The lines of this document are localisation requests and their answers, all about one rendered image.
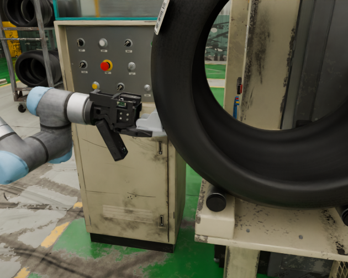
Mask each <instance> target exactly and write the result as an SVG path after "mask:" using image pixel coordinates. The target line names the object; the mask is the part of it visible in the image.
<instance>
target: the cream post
mask: <svg viewBox="0 0 348 278"><path fill-rule="evenodd" d="M299 4H300V0H249V12H248V19H247V25H248V26H249V27H248V33H247V44H246V51H245V54H244V64H243V71H242V82H241V84H242V94H240V105H239V118H238V120H239V121H241V122H243V123H245V124H247V125H250V126H253V127H256V128H261V129H278V130H279V129H280V125H281V118H282V111H283V105H284V98H285V93H286V86H287V80H288V73H289V67H290V62H291V55H292V49H293V42H294V35H295V31H296V24H297V17H298V11H299ZM259 257H260V250H256V249H247V248H239V247H231V246H227V245H226V251H225V263H224V273H223V278H256V274H257V268H258V263H259Z"/></svg>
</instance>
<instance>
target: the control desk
mask: <svg viewBox="0 0 348 278"><path fill-rule="evenodd" d="M156 22H157V20H57V21H54V27H55V34H56V41H57V48H58V52H59V59H60V66H61V73H62V80H63V84H64V90H67V91H71V92H76V93H82V94H88V95H89V93H90V92H93V91H94V90H95V89H99V90H101V92H103V93H109V94H117V93H120V92H127V93H133V94H138V95H141V102H142V111H140V117H141V115H142V114H151V113H152V112H153V111H154V110H155V108H156V106H155V101H154V96H153V92H152V85H151V47H152V40H153V35H154V28H155V25H156ZM71 126H72V142H73V149H74V154H75V161H76V167H77V174H78V181H79V186H80V193H81V199H82V206H83V213H84V218H85V224H86V231H87V232H89V233H90V238H91V242H96V243H104V244H111V245H118V246H123V247H131V248H138V249H146V250H153V251H158V252H165V253H172V254H173V252H174V249H175V245H176V241H177V236H178V232H179V229H180V225H181V221H182V216H183V210H184V206H185V203H186V162H185V161H184V159H183V158H182V157H181V156H180V154H179V153H178V152H177V151H176V149H175V148H174V146H173V144H172V143H171V141H170V140H169V138H168V136H162V137H133V136H128V135H122V134H120V136H121V138H122V140H123V142H124V144H125V146H126V148H127V150H128V154H127V155H126V156H125V158H124V159H122V160H120V161H117V162H116V161H114V159H113V157H112V155H111V153H110V151H109V149H108V147H107V146H106V144H105V142H104V140H103V138H102V136H101V134H100V133H99V131H98V129H97V127H96V125H95V126H92V125H82V124H77V123H73V122H72V123H71Z"/></svg>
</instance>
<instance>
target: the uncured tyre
mask: <svg viewBox="0 0 348 278"><path fill-rule="evenodd" d="M229 1H230V0H170V1H169V3H168V6H167V9H166V12H165V15H164V18H163V21H162V24H161V26H160V30H159V33H158V35H156V33H155V31H154V35H153V40H152V47H151V85H152V92H153V96H154V101H155V106H156V110H157V113H158V115H159V118H160V121H161V123H162V126H163V128H164V130H165V132H166V134H167V136H168V138H169V140H170V141H171V143H172V144H173V146H174V148H175V149H176V151H177V152H178V153H179V154H180V156H181V157H182V158H183V159H184V161H185V162H186V163H187V164H188V165H189V166H190V167H191V168H192V169H193V170H194V171H195V172H196V173H197V174H199V175H200V176H201V177H202V178H203V179H205V180H206V181H207V182H209V183H211V184H212V185H214V186H215V187H216V188H218V189H220V190H222V191H224V192H225V193H227V194H229V195H231V196H234V197H237V198H238V199H241V200H244V201H247V202H250V203H253V204H257V205H261V206H265V207H271V208H275V209H284V210H319V209H328V208H332V207H338V206H344V205H348V96H347V97H346V98H345V99H344V100H343V101H342V102H341V103H340V104H339V105H338V106H337V107H336V108H335V109H333V110H332V111H331V112H329V113H328V114H326V115H325V116H323V117H322V118H320V119H318V120H316V121H314V122H312V123H309V124H307V125H304V126H301V127H297V128H294V129H288V130H265V129H260V128H256V127H253V126H250V125H247V124H245V123H243V122H241V121H239V120H237V119H236V118H234V117H233V116H231V115H230V114H229V113H228V112H226V111H225V110H224V109H223V107H222V106H221V105H220V104H219V103H218V101H217V100H216V98H215V97H214V95H213V93H212V91H211V89H210V86H209V84H208V80H207V76H206V72H205V48H206V44H207V40H208V36H209V33H210V30H211V28H212V26H213V24H214V22H215V20H216V18H217V16H218V14H219V13H220V11H221V10H222V9H223V8H224V6H225V5H226V4H227V3H228V2H229Z"/></svg>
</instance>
